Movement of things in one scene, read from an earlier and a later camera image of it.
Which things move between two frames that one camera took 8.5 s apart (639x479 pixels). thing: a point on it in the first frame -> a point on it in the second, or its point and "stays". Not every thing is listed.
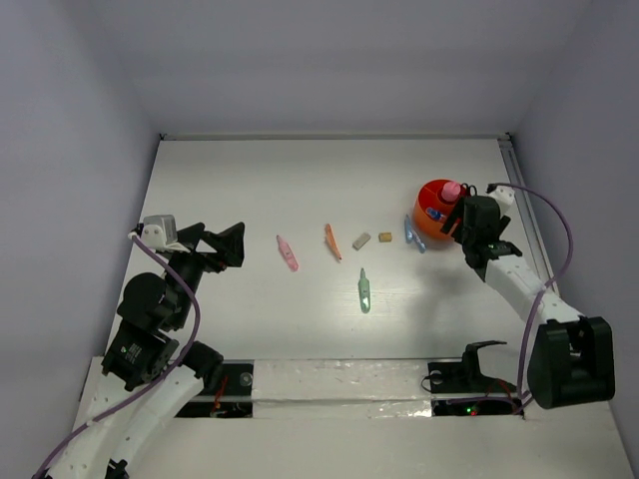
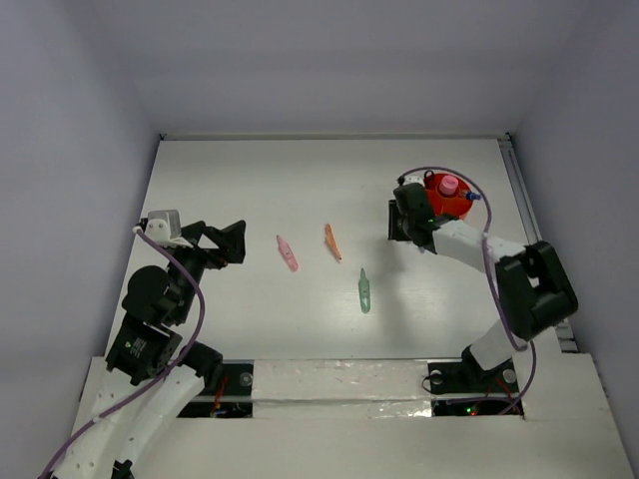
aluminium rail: [528, 210] stays
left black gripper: [230, 244] stays
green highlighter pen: [364, 292] stays
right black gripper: [454, 216] -> [395, 231]
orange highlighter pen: [329, 236] stays
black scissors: [468, 189] -> [428, 179]
